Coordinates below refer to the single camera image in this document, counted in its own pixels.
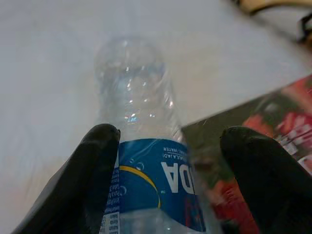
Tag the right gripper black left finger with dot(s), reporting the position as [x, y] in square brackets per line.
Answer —
[73, 185]

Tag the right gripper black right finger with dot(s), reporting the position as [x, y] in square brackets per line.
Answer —
[273, 185]

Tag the book with red green cover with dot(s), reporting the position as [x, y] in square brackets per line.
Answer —
[280, 117]

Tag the clear bottle with blue label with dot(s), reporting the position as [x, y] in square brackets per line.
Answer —
[146, 175]

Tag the black curved object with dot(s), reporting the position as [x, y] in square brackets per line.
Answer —
[301, 26]

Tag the beige curved object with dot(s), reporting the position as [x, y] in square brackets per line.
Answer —
[258, 6]

